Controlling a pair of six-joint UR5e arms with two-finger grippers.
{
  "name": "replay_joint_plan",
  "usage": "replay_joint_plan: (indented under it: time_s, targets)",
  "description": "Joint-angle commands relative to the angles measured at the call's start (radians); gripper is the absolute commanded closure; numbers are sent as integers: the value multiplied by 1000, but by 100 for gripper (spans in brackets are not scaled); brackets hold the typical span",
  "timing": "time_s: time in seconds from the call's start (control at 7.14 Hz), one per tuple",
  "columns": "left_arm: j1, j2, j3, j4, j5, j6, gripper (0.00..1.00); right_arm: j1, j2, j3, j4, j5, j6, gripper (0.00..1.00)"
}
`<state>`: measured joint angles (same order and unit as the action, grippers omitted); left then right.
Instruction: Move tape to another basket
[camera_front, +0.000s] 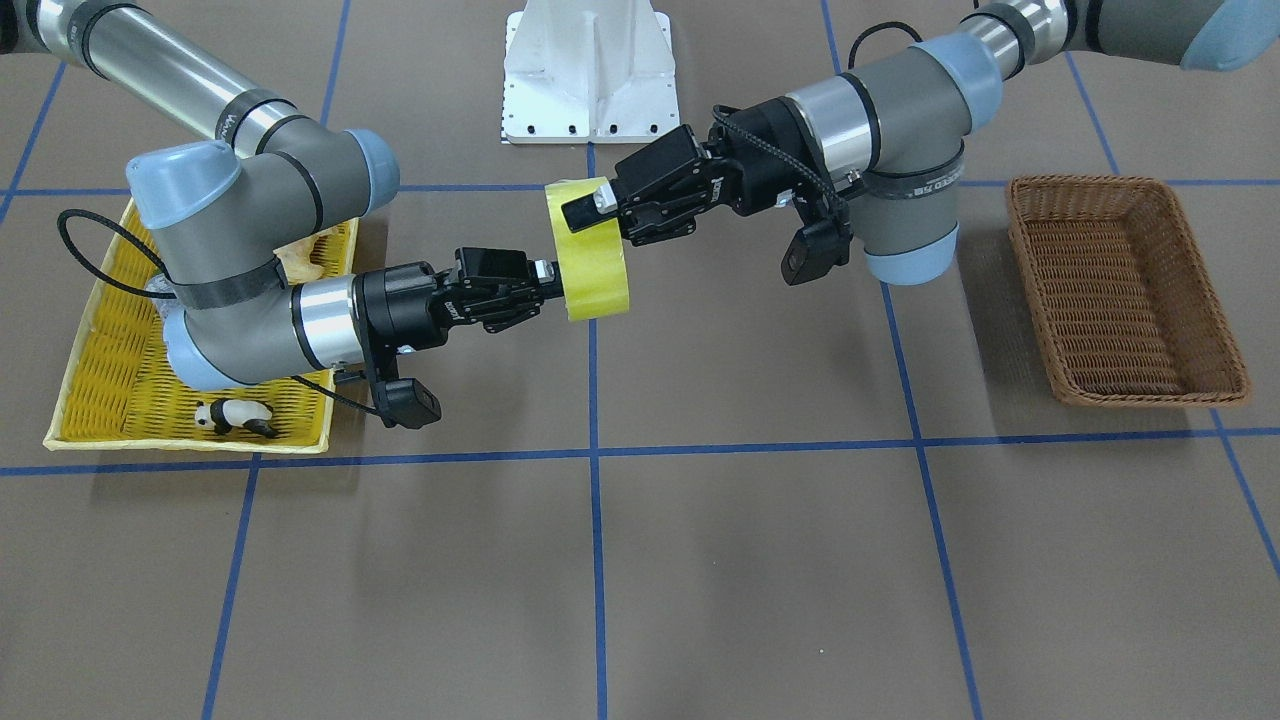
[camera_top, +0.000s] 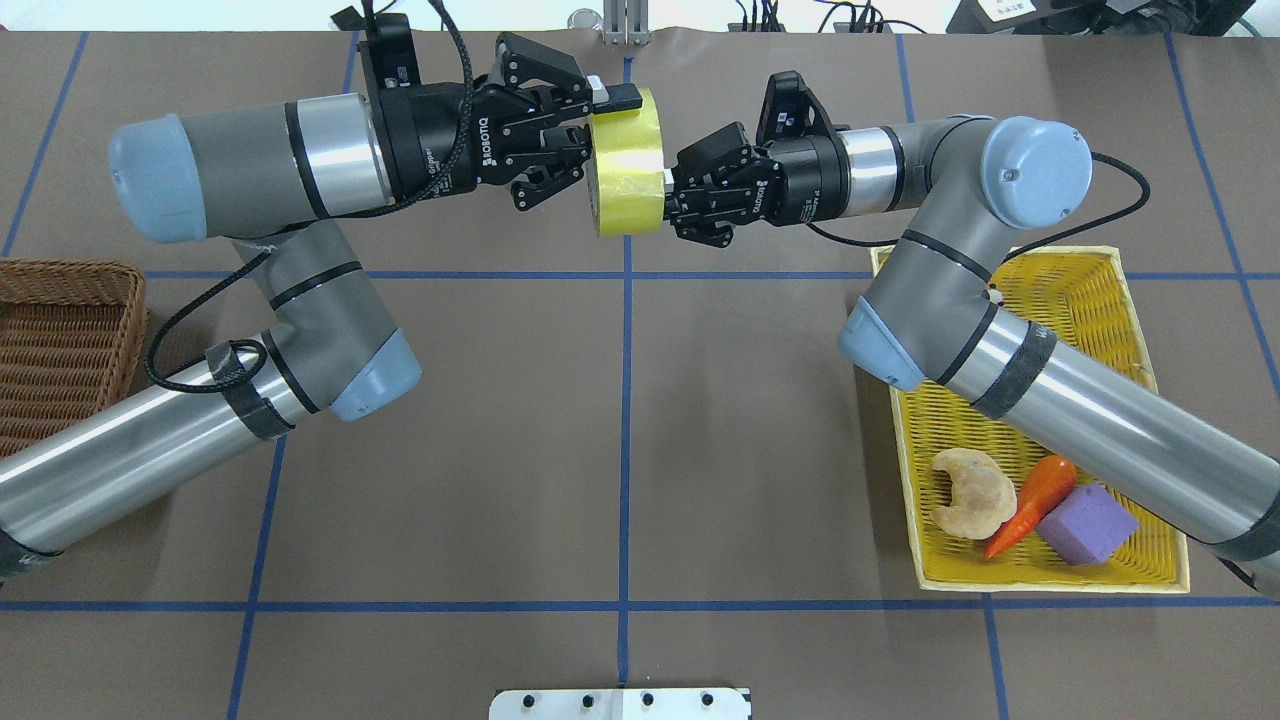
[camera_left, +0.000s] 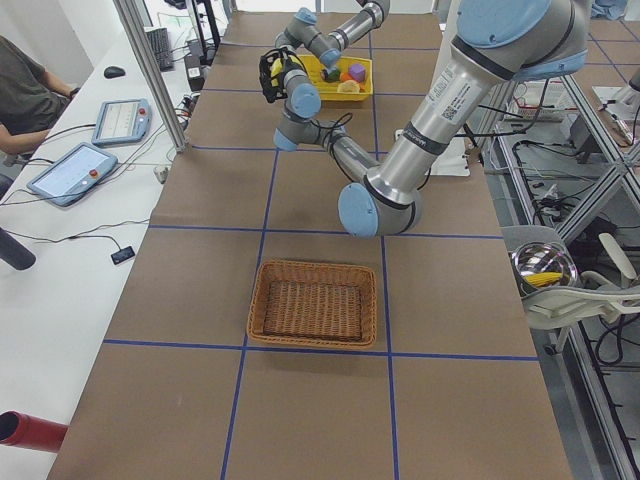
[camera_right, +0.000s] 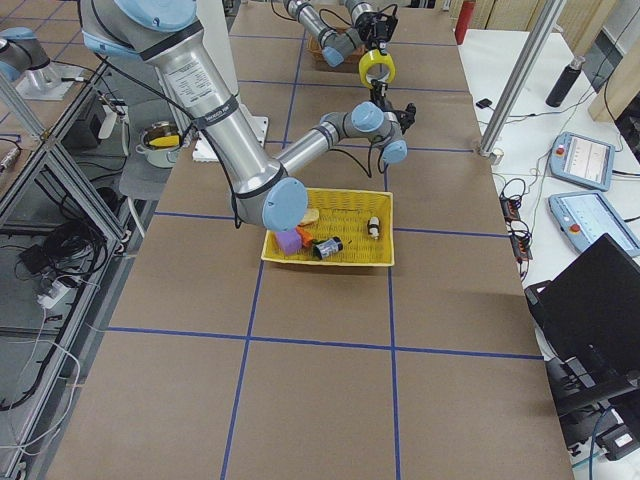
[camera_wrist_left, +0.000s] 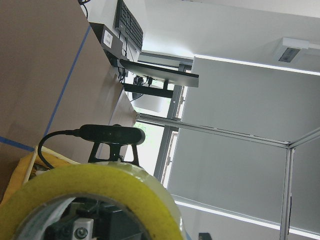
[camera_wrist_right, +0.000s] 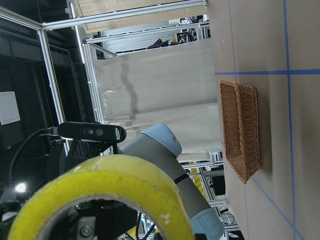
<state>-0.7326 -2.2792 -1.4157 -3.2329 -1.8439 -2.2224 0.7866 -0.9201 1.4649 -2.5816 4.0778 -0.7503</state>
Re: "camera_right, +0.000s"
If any yellow tape roll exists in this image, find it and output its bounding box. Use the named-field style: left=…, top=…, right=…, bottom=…
left=358, top=49, right=396, bottom=89

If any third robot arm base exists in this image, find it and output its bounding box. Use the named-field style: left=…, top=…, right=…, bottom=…
left=1, top=27, right=85, bottom=101

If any brown wicker basket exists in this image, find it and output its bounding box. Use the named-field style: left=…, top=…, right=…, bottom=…
left=307, top=38, right=366, bottom=64

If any yellow plastic basket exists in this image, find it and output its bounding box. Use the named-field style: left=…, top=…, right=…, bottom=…
left=261, top=188, right=395, bottom=267

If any red cylinder tube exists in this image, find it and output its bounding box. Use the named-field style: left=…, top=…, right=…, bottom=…
left=454, top=0, right=476, bottom=45

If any small black device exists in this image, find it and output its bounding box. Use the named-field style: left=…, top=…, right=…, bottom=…
left=476, top=98, right=492, bottom=109

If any small penguin figure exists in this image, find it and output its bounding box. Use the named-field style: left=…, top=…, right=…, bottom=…
left=367, top=216, right=380, bottom=240

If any toy bread slice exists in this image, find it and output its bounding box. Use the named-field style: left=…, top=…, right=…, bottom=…
left=299, top=208, right=320, bottom=226

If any small dark can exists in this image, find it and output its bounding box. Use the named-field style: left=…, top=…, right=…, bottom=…
left=312, top=236, right=344, bottom=260

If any orange toy carrot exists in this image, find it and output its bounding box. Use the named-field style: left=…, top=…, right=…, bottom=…
left=296, top=226, right=314, bottom=248

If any purple cube block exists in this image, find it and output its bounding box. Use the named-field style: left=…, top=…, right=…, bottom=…
left=275, top=230, right=303, bottom=255

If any black water bottle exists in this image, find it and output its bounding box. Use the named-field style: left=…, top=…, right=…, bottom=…
left=545, top=55, right=586, bottom=108

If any white pot with corn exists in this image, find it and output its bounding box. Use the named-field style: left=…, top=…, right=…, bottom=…
left=135, top=121, right=182, bottom=169

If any black laptop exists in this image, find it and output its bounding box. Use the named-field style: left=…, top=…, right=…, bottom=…
left=523, top=233, right=640, bottom=374

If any aluminium frame post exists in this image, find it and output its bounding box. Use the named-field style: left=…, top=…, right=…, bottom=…
left=477, top=0, right=567, bottom=166

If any orange black cable connector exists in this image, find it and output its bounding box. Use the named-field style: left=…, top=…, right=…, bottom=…
left=499, top=194, right=533, bottom=265

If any teach pendant near post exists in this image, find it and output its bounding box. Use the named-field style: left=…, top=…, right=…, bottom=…
left=548, top=132, right=615, bottom=192

